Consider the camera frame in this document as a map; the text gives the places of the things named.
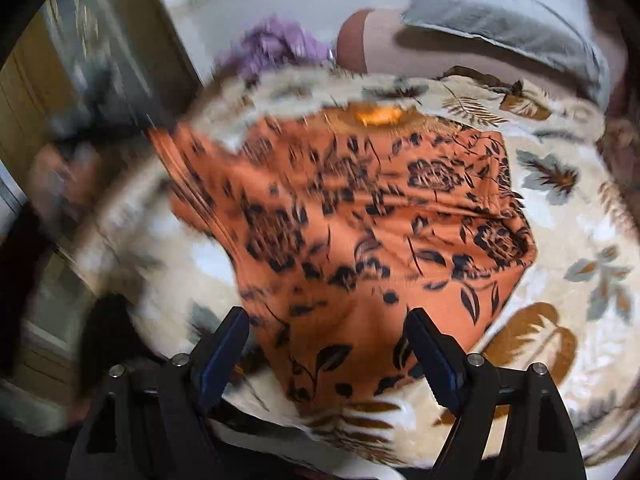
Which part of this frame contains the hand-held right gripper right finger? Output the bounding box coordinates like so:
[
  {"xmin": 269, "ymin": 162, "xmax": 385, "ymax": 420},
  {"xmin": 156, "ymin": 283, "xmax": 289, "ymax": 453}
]
[{"xmin": 404, "ymin": 307, "xmax": 588, "ymax": 480}]

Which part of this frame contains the wooden stained-glass door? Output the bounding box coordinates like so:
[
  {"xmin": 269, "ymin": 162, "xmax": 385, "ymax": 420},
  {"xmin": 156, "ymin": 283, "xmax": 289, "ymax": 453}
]
[{"xmin": 0, "ymin": 0, "xmax": 201, "ymax": 391}]

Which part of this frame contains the cream leaf-print blanket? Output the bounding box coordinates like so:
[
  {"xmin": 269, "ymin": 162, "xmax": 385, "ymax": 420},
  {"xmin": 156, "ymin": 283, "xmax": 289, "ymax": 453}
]
[{"xmin": 75, "ymin": 67, "xmax": 640, "ymax": 468}]

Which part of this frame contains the person's left hand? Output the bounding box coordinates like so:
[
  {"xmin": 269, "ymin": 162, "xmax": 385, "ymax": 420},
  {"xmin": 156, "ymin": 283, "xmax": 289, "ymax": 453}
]
[{"xmin": 30, "ymin": 142, "xmax": 101, "ymax": 221}]

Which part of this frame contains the orange black floral garment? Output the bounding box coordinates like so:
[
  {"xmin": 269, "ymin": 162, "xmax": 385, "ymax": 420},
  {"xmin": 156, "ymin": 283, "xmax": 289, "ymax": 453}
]
[{"xmin": 150, "ymin": 102, "xmax": 538, "ymax": 418}]

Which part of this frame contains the grey pillow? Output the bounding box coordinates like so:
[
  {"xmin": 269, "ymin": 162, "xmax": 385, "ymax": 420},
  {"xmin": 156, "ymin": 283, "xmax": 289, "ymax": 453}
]
[{"xmin": 400, "ymin": 0, "xmax": 611, "ymax": 106}]

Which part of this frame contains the pink bolster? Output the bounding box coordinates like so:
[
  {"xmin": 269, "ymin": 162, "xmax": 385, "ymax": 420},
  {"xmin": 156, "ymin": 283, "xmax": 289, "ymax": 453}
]
[{"xmin": 336, "ymin": 8, "xmax": 628, "ymax": 91}]

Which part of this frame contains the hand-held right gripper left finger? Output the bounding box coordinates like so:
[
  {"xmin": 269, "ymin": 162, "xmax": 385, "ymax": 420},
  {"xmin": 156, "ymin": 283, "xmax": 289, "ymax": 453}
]
[{"xmin": 65, "ymin": 306, "xmax": 251, "ymax": 480}]

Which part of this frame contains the purple floral cloth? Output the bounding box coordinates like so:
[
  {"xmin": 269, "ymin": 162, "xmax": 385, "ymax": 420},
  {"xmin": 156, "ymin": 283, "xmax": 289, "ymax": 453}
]
[{"xmin": 215, "ymin": 17, "xmax": 333, "ymax": 81}]

